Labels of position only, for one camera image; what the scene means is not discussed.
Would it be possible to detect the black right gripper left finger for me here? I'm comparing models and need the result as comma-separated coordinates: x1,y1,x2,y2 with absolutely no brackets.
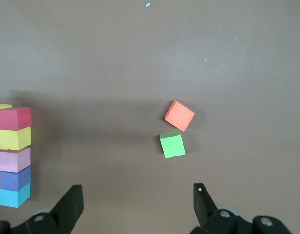
25,184,85,234

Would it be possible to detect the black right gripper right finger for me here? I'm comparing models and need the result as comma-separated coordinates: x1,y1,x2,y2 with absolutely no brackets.
190,183,239,234

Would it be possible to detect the blue foam cube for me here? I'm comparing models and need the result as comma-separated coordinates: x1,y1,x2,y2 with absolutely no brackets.
0,182,31,208

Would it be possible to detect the purple foam cube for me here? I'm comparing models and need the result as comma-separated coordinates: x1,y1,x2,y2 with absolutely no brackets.
0,165,31,192

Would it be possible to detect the pink foam cube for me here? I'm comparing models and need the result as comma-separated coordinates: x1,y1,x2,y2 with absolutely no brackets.
0,147,31,173

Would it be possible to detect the red foam cube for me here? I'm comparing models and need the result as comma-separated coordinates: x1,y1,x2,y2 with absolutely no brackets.
0,107,32,131

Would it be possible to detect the green foam cube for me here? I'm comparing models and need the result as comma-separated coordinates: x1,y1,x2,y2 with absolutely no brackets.
159,130,186,159

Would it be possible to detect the orange foam cube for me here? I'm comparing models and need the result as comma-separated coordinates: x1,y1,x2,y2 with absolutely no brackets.
164,99,196,132

